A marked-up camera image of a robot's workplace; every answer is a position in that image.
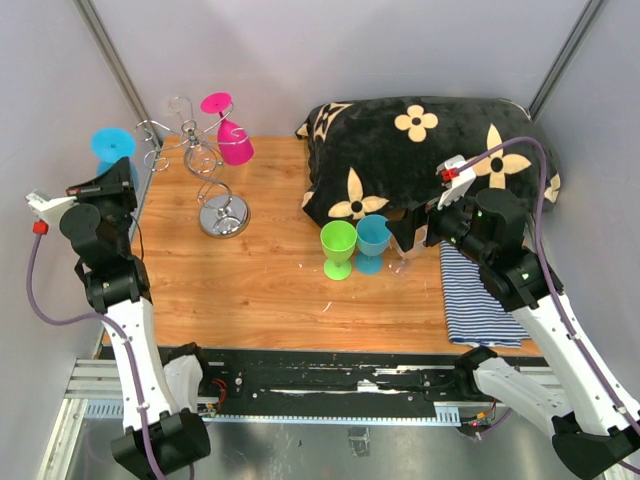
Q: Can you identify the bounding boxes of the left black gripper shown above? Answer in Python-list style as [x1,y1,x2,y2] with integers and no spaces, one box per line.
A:
[65,156,137,256]

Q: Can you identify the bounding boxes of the dark blue wine glass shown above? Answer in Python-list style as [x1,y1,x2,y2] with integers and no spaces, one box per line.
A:
[90,127,139,190]

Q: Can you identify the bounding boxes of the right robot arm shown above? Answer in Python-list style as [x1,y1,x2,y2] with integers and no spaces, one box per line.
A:
[387,189,639,479]

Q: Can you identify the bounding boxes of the light blue wine glass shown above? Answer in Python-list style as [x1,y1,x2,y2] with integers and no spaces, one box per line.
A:
[355,214,392,275]

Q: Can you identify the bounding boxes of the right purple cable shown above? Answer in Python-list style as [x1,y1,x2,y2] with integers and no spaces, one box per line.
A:
[459,135,640,471]

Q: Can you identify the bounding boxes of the purple cable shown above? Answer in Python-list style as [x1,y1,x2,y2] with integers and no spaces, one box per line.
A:
[459,135,640,471]
[25,232,196,480]

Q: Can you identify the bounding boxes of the black floral pillow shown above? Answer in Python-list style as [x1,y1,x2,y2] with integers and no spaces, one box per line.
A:
[296,96,547,226]

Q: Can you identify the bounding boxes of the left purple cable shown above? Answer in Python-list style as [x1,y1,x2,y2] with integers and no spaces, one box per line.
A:
[25,232,196,480]

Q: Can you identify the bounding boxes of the clear wine glass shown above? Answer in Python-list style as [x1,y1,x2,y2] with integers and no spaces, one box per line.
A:
[389,234,426,275]
[168,96,194,123]

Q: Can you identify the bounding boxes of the chrome wine glass rack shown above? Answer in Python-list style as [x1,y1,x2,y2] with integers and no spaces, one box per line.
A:
[135,114,251,239]

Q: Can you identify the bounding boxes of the blue striped cloth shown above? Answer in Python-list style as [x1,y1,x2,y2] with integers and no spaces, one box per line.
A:
[440,242,529,348]

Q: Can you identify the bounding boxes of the pink wine glass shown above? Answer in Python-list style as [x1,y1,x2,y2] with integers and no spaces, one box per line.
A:
[200,92,254,166]

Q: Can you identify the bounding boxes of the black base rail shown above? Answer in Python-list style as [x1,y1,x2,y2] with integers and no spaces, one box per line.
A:
[194,347,556,426]

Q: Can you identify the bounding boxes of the green wine glass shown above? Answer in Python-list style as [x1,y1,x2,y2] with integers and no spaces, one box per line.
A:
[320,220,357,281]

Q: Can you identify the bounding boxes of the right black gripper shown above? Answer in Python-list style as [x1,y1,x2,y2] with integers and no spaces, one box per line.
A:
[385,182,492,265]

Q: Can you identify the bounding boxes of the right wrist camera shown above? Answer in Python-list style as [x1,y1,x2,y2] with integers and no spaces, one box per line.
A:
[436,155,476,210]

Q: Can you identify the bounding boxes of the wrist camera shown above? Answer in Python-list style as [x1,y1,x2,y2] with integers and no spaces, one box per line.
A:
[25,190,77,235]
[436,155,476,210]

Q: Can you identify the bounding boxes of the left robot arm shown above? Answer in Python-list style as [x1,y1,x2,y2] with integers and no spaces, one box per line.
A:
[59,157,214,479]

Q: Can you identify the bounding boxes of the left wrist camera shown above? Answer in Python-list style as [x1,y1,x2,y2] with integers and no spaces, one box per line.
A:
[25,190,77,235]

